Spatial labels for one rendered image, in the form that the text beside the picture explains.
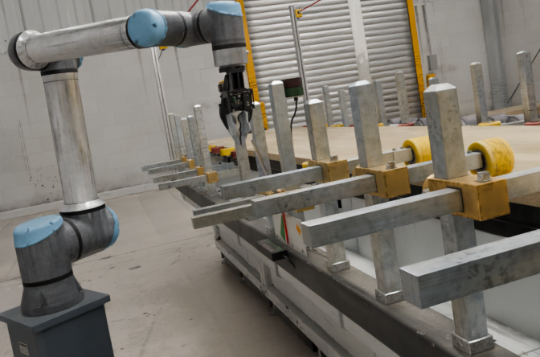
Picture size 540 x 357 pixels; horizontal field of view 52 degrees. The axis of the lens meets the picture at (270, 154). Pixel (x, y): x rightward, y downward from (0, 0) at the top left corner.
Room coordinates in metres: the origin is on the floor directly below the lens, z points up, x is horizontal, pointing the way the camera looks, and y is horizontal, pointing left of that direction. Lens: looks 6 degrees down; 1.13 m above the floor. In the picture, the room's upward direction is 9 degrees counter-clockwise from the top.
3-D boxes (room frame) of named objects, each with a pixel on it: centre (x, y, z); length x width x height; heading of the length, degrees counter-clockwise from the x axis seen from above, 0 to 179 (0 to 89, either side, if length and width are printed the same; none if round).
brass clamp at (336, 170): (1.28, -0.12, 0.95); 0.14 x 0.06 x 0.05; 17
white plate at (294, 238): (1.56, -0.01, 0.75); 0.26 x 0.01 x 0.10; 17
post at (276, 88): (1.54, -0.05, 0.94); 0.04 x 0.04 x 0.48; 17
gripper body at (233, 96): (1.48, 0.06, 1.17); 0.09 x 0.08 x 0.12; 17
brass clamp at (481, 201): (0.80, -0.27, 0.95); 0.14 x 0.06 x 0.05; 17
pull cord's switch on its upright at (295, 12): (4.31, -0.37, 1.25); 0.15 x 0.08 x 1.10; 17
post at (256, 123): (1.78, 0.03, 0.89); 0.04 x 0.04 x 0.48; 17
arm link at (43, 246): (1.72, 0.75, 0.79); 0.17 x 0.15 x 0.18; 147
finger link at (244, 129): (1.49, 0.05, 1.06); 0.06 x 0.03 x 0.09; 17
